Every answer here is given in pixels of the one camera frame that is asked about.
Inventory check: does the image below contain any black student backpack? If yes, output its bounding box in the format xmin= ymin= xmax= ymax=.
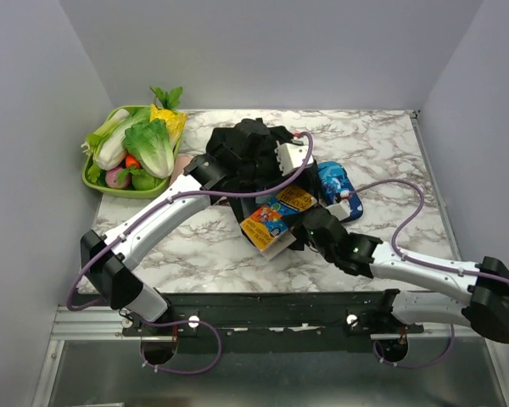
xmin=205 ymin=118 xmax=322 ymax=224

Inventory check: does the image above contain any orange treehouse book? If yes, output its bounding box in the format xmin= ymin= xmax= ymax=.
xmin=240 ymin=185 xmax=316 ymax=259

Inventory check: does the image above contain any blue patterned pencil case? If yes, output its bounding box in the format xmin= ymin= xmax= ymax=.
xmin=317 ymin=161 xmax=363 ymax=223

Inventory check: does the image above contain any pink notebook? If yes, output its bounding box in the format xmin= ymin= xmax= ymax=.
xmin=171 ymin=155 xmax=193 ymax=184

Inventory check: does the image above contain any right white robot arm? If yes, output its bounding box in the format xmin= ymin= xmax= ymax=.
xmin=285 ymin=207 xmax=509 ymax=344

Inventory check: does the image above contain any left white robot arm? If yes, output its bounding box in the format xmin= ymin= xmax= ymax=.
xmin=81 ymin=119 xmax=293 ymax=335

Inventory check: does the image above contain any yellow leafy vegetable toy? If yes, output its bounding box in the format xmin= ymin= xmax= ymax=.
xmin=149 ymin=103 xmax=188 ymax=148

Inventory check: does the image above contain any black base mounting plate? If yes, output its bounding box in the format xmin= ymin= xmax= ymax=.
xmin=122 ymin=289 xmax=423 ymax=354

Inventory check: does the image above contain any green lettuce toy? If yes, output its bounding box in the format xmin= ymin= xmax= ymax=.
xmin=122 ymin=120 xmax=175 ymax=179

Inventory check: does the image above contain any green round vegetable toy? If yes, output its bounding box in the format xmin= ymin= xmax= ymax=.
xmin=131 ymin=169 xmax=163 ymax=191

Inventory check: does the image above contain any orange carrot toy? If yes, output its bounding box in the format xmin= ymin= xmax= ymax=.
xmin=125 ymin=154 xmax=142 ymax=170

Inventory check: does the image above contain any pink radish toy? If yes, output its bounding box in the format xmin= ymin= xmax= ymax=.
xmin=104 ymin=167 xmax=131 ymax=190

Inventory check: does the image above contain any white bok choy toy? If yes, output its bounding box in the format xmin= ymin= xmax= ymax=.
xmin=81 ymin=106 xmax=150 ymax=170

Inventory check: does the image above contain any green plastic basket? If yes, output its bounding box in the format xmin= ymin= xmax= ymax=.
xmin=81 ymin=103 xmax=187 ymax=199

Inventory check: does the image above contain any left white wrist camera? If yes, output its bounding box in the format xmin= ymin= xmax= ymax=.
xmin=275 ymin=139 xmax=308 ymax=176

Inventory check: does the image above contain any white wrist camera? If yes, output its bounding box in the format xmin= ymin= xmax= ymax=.
xmin=275 ymin=139 xmax=308 ymax=176
xmin=327 ymin=190 xmax=350 ymax=221

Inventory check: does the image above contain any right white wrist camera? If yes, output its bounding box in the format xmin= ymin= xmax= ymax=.
xmin=327 ymin=190 xmax=350 ymax=221

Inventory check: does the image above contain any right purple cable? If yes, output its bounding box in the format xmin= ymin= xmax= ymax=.
xmin=343 ymin=178 xmax=509 ymax=370

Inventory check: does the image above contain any purple cable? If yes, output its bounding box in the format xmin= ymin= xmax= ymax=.
xmin=65 ymin=131 xmax=315 ymax=375
xmin=343 ymin=178 xmax=509 ymax=370

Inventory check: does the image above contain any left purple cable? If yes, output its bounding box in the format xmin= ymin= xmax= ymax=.
xmin=65 ymin=131 xmax=315 ymax=375

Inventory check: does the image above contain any aluminium rail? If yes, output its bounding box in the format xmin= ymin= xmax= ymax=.
xmin=51 ymin=307 xmax=123 ymax=341

